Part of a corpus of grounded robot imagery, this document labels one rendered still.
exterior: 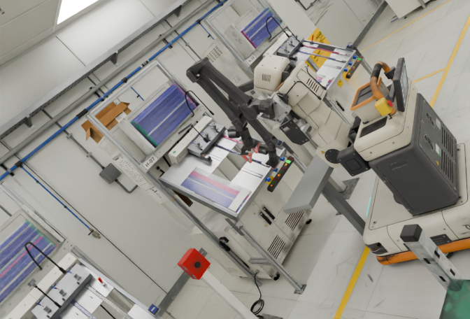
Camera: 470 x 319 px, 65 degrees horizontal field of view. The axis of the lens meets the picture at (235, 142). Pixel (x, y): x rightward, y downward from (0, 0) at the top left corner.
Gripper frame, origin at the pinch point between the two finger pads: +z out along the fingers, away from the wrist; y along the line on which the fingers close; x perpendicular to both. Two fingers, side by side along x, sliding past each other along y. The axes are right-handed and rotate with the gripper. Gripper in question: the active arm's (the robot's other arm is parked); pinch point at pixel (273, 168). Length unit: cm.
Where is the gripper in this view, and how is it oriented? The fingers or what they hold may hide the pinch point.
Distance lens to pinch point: 274.3
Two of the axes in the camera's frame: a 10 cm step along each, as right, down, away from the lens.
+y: -5.5, 6.4, -5.3
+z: 1.2, 6.9, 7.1
